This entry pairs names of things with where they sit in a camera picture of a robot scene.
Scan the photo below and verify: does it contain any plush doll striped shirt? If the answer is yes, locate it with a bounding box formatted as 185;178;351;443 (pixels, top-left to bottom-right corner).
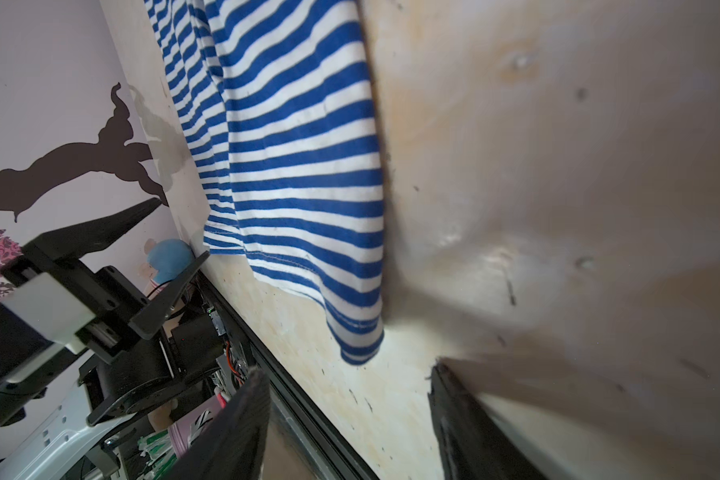
138;239;195;286

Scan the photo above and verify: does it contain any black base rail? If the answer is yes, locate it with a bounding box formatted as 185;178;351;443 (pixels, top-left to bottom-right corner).
198;274;377;479

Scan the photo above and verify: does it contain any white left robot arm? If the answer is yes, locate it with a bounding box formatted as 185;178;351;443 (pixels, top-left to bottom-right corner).
0;199;222;479

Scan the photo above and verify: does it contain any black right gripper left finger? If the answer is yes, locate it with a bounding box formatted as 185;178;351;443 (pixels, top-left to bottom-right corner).
165;368;271;480

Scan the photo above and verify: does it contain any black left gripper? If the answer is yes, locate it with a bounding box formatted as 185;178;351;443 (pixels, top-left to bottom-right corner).
0;198;210;363

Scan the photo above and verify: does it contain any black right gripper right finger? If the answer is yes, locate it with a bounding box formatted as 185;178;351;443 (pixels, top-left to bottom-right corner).
428;361;544;480

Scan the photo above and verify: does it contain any navy striped tank top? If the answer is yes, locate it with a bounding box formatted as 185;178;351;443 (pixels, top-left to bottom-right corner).
145;0;384;365

